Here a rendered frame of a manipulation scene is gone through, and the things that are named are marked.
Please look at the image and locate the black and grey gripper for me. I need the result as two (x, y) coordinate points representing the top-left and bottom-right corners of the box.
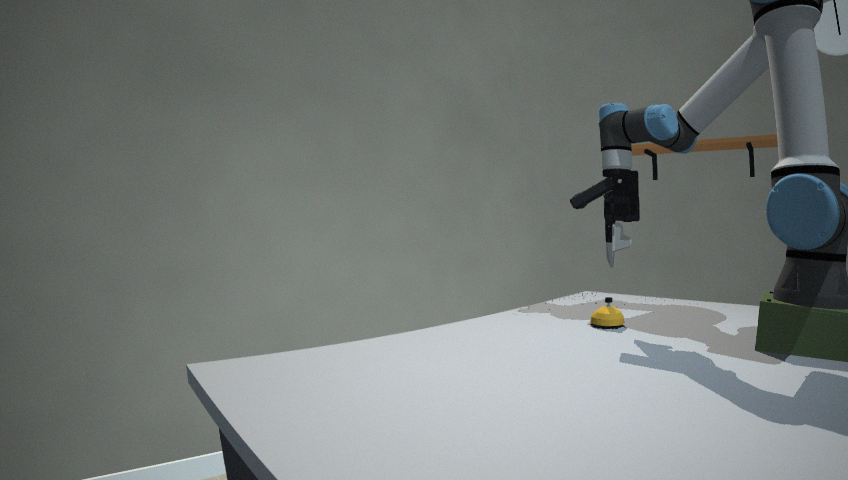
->
(603, 169), (639, 268)

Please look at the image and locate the yellow dome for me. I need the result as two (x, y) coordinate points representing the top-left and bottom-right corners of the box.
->
(590, 297), (624, 329)

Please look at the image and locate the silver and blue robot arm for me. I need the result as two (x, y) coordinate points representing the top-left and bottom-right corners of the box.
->
(599, 0), (848, 309)

